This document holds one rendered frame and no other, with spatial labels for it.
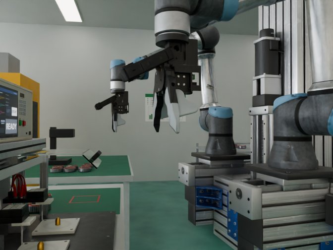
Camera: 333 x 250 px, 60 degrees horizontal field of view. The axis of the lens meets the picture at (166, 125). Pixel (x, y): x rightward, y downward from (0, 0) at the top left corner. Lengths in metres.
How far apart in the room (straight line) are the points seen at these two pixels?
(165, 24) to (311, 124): 0.52
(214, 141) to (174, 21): 0.86
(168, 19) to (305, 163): 0.60
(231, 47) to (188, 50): 6.36
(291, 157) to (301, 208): 0.15
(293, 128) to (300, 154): 0.08
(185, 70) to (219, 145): 0.82
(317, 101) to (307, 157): 0.18
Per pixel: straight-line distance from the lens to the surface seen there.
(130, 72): 0.58
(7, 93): 1.10
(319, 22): 0.92
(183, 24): 0.61
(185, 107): 0.55
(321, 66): 0.90
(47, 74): 6.55
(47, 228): 1.24
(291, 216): 0.97
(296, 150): 0.96
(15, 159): 1.24
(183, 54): 0.62
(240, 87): 6.88
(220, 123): 1.38
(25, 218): 1.03
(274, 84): 1.25
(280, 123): 0.98
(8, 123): 1.11
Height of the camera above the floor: 1.16
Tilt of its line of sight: 1 degrees up
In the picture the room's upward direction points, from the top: straight up
